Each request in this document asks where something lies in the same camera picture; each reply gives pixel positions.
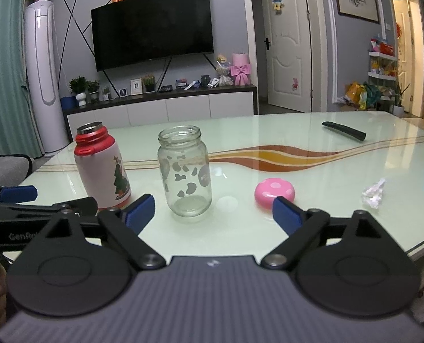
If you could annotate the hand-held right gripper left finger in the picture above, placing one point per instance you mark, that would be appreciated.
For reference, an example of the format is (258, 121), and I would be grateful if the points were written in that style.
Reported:
(140, 211)

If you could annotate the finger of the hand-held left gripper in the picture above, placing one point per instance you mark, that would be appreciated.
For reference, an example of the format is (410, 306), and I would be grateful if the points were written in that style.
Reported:
(17, 193)
(83, 205)

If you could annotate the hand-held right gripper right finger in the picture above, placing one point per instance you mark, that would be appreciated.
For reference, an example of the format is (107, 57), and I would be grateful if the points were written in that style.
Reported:
(286, 214)

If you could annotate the pink spotted cap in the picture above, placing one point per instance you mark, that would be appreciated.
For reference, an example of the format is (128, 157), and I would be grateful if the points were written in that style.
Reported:
(274, 191)

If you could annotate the red and white printed bottle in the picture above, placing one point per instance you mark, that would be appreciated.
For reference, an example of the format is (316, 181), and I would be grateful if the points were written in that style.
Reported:
(97, 171)

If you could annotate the spotted glass jar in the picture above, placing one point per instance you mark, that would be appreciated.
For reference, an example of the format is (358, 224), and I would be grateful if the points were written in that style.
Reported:
(185, 171)

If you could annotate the grey sofa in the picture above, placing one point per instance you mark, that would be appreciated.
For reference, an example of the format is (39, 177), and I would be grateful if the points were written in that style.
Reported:
(5, 169)

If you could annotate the crumpled clear plastic wrapper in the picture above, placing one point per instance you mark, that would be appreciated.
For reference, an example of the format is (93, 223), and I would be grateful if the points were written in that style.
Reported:
(374, 194)

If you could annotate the black remote control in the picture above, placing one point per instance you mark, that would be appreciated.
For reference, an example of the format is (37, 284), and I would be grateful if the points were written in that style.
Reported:
(344, 130)

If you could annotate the blue container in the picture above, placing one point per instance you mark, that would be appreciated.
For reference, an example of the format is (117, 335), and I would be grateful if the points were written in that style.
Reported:
(68, 103)

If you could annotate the white television cabinet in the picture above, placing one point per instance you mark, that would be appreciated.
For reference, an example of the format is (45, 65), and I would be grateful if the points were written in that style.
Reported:
(162, 109)

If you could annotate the small green potted plant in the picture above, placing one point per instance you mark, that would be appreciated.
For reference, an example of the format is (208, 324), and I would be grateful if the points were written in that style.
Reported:
(106, 94)

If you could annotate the green plant in glass pot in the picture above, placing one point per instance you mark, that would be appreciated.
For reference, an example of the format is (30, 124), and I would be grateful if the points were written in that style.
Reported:
(93, 89)

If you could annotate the white tower air conditioner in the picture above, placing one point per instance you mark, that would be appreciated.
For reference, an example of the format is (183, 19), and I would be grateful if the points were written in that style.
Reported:
(42, 78)

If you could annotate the green plant in white pot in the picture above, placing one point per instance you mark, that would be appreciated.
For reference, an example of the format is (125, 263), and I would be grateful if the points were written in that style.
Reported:
(79, 87)

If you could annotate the black calculator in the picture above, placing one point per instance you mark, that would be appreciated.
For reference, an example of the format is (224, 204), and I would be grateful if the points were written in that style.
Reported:
(165, 89)

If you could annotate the yellow flower plant black pot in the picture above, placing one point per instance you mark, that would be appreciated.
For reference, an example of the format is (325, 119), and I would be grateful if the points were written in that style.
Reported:
(149, 83)

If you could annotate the pink pig sticker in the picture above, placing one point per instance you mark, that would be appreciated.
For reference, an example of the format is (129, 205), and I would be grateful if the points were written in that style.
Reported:
(295, 84)

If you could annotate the green curtain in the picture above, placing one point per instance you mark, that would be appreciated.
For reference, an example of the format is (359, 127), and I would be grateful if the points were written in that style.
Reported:
(1, 60)

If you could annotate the stack of books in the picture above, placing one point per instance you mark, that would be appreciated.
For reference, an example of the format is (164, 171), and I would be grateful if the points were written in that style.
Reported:
(181, 83)

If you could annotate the white tube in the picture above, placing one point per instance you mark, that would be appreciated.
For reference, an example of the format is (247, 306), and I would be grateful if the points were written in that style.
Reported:
(191, 85)
(214, 83)

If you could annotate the pile of colourful bags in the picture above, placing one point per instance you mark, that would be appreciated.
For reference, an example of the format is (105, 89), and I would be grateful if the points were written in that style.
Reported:
(358, 96)

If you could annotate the dark vase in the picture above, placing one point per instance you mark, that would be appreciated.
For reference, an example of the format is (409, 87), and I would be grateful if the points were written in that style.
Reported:
(205, 81)

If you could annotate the pink gift box with bow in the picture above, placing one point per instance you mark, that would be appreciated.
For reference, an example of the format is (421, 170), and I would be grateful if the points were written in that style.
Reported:
(241, 69)

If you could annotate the potted snake plant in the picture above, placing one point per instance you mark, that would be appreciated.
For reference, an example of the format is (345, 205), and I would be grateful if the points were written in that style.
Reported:
(399, 109)

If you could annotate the wrapped doll bouquet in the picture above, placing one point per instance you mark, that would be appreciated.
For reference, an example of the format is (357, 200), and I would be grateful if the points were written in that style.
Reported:
(224, 71)

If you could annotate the white panel door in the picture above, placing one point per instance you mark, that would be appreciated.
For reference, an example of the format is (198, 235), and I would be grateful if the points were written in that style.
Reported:
(286, 53)

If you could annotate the duck plush toy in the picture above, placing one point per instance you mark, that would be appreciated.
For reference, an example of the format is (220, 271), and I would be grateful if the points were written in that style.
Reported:
(278, 0)

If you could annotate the small dark photo frame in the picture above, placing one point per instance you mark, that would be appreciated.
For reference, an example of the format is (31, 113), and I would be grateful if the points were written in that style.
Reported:
(123, 93)

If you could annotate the white photo frame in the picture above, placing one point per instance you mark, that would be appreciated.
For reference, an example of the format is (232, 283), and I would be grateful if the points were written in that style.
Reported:
(136, 86)

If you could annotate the white wall shelf with goods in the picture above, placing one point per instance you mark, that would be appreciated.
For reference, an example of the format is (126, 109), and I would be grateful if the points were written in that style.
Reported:
(383, 64)

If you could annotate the black wall television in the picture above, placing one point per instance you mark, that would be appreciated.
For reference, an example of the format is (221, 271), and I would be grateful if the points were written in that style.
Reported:
(153, 28)

